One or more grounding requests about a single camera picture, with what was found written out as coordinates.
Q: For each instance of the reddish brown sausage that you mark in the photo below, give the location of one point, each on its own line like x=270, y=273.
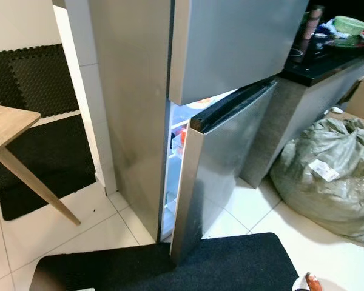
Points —
x=313, y=283

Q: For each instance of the silver fridge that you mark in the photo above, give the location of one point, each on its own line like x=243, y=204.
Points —
x=133, y=109

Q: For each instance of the white paper label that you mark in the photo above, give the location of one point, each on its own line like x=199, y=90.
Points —
x=323, y=170

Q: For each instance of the grey woven sack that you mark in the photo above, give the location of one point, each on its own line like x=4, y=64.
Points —
x=327, y=194

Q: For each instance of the grey kitchen counter cabinet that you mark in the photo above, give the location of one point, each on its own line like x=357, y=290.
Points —
x=303, y=115

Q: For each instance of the black glossy countertop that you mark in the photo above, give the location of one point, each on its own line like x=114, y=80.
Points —
x=327, y=63

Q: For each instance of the blue white crumpled cloth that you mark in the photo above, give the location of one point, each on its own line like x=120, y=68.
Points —
x=327, y=33

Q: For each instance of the green plastic bowl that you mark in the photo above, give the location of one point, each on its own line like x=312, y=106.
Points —
x=352, y=25

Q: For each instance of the brown tumbler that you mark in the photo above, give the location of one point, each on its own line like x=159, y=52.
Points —
x=314, y=24

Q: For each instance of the silver freezer door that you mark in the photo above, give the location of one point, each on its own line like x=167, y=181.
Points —
x=236, y=48

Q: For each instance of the black floor mat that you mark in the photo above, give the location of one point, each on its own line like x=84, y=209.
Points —
x=200, y=267
x=48, y=157

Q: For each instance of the black foam tile stack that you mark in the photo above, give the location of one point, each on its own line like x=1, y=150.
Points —
x=36, y=79

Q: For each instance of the light wooden table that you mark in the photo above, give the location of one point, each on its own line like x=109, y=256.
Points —
x=6, y=121

